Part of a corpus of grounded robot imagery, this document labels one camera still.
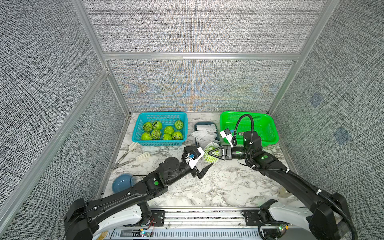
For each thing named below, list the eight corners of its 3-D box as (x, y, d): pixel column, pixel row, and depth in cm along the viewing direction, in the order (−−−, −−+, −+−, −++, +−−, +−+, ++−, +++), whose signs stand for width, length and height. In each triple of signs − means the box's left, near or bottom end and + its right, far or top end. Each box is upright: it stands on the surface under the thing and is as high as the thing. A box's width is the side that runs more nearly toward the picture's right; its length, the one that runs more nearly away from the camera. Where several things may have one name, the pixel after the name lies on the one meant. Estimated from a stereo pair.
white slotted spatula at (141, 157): (116, 169, 92) (114, 167, 89) (116, 166, 93) (113, 164, 90) (151, 156, 98) (149, 153, 95) (150, 154, 99) (149, 151, 96)
